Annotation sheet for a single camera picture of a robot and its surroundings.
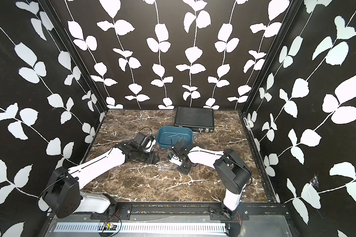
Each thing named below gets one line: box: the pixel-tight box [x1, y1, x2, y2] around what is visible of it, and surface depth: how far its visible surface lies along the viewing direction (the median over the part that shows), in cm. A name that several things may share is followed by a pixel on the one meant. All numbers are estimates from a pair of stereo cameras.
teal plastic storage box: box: [156, 125, 194, 150], surface depth 106 cm
